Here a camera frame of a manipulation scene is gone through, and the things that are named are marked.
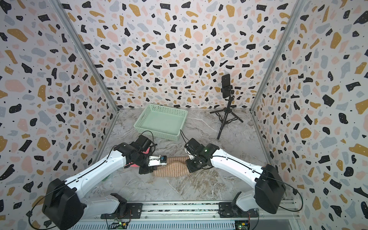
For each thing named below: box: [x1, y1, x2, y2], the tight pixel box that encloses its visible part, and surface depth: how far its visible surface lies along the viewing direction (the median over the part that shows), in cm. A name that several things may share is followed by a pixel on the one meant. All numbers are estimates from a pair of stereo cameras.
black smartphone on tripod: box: [220, 73, 233, 99], surface depth 92 cm
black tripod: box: [209, 90, 244, 140], surface depth 104 cm
